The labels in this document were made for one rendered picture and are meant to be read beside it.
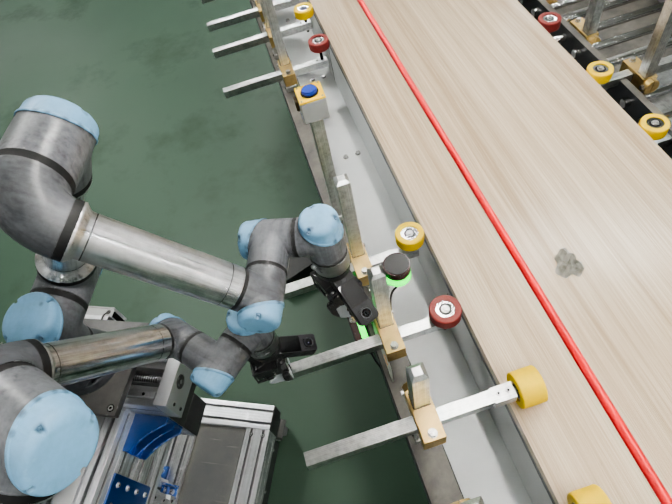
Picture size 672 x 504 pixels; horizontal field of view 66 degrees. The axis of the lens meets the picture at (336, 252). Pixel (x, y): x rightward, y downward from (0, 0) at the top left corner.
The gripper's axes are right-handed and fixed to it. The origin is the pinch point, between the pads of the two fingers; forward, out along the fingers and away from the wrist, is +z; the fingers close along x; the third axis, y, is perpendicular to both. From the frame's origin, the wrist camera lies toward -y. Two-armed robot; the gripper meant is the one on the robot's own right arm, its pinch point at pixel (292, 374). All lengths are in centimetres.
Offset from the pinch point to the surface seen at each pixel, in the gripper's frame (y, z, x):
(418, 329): -34.1, -3.4, 0.9
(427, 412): -27.4, -14.4, 24.2
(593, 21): -135, -5, -89
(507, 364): -49, -7, 18
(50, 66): 133, 83, -337
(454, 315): -42.9, -8.1, 2.5
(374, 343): -22.5, -3.4, 0.7
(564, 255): -75, -8, -3
